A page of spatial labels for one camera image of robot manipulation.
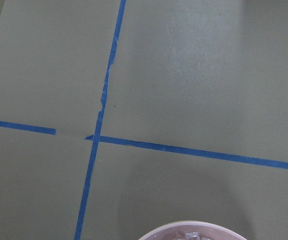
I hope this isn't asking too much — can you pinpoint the pink bowl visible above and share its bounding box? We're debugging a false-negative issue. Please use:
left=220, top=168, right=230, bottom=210
left=140, top=221, right=246, bottom=240

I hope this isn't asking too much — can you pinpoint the clear ice cube pile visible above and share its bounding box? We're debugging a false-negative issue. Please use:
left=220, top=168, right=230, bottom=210
left=171, top=231, right=212, bottom=240

